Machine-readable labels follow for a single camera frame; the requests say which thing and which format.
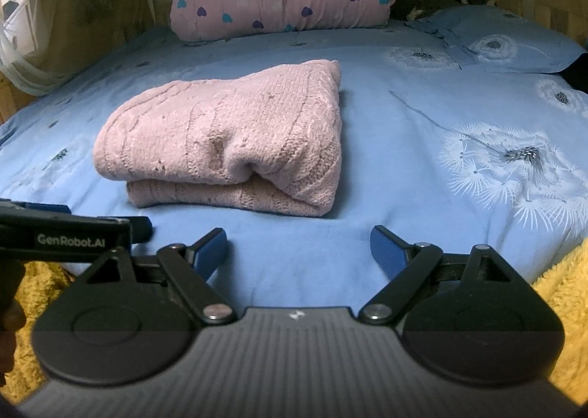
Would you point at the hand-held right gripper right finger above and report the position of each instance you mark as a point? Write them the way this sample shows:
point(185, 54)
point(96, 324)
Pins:
point(388, 252)

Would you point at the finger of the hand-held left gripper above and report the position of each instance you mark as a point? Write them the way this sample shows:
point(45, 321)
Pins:
point(140, 229)
point(46, 206)

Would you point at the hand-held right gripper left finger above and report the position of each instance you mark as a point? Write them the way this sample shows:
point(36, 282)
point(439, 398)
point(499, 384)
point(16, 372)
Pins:
point(210, 252)

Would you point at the pink knitted cardigan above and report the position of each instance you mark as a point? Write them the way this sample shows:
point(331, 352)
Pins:
point(220, 138)

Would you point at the person's left hand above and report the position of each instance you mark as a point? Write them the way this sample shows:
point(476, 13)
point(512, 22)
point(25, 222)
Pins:
point(11, 321)

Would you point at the blue dandelion print bed sheet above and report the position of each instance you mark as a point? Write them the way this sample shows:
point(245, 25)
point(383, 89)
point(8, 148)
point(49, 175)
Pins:
point(413, 124)

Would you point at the white mosquito net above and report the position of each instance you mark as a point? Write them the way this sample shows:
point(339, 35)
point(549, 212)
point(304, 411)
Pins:
point(36, 64)

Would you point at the yellow fleece blanket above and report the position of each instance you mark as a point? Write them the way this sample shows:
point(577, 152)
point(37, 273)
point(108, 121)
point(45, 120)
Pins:
point(565, 303)

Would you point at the blue dandelion print pillow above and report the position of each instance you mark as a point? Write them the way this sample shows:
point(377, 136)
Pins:
point(500, 41)

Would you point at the wooden bed frame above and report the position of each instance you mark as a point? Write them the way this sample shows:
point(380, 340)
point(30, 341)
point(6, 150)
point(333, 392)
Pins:
point(560, 9)

